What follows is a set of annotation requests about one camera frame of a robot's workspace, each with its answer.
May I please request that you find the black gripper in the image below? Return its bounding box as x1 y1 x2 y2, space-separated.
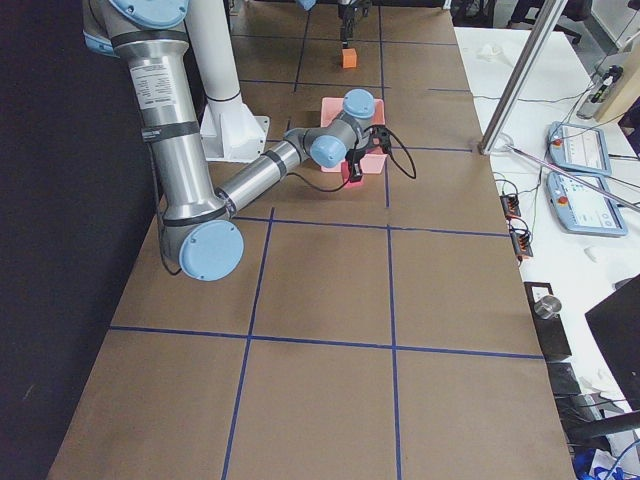
345 125 391 181
337 0 370 48

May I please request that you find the orange foam block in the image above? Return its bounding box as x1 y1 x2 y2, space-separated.
341 48 358 69

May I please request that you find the red foam block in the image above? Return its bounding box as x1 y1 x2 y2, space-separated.
341 161 364 188

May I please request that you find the pink plastic bin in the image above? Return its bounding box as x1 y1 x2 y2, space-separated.
320 97 387 174

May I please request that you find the orange black connector board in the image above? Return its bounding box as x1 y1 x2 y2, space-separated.
500 193 521 218

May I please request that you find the reacher grabber stick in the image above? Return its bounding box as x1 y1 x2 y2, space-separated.
493 143 639 212

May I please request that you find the near teach pendant tablet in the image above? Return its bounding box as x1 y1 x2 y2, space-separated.
546 172 628 238

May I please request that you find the teach pendant tablet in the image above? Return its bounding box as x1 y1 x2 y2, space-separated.
548 122 612 176
546 172 628 238

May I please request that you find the far teach pendant tablet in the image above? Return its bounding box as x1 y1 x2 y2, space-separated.
548 122 612 176

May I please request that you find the metal cup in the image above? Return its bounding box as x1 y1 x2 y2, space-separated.
533 295 562 320

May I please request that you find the black box under cup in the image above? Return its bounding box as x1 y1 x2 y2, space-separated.
524 282 572 362

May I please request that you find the black monitor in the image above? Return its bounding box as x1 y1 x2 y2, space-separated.
585 282 639 410

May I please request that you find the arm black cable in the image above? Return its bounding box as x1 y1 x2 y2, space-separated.
289 127 417 193

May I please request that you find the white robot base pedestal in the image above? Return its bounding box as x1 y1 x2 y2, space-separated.
186 0 268 163

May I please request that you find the aluminium frame post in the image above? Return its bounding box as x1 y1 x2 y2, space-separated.
478 0 568 155

